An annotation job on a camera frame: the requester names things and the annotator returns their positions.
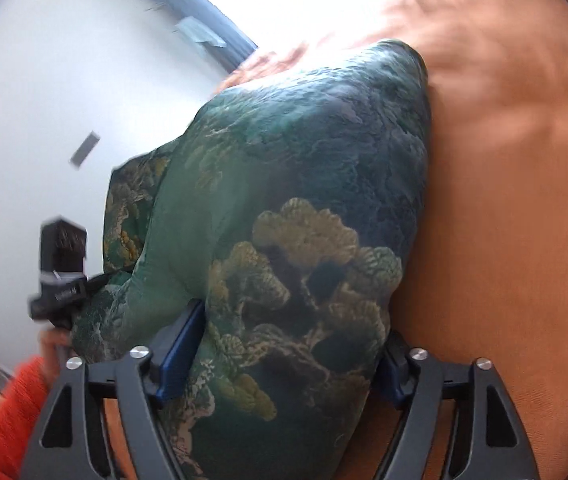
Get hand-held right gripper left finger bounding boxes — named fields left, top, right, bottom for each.
left=20, top=299, right=207, bottom=480

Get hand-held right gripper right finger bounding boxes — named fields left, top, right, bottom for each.
left=374, top=330, right=542, bottom=480

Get green printed jacket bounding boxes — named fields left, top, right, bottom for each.
left=71, top=39, right=432, bottom=480

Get person's left forearm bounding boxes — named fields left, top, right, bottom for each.
left=0, top=355, right=52, bottom=480

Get person's left hand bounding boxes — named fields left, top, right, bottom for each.
left=38, top=327, right=73, bottom=378

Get orange bed quilt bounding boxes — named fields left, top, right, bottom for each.
left=101, top=0, right=568, bottom=480

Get light blue cloth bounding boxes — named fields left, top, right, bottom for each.
left=175, top=16, right=226, bottom=49

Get dark wall switch panel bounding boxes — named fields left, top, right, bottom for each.
left=70, top=131, right=101, bottom=167

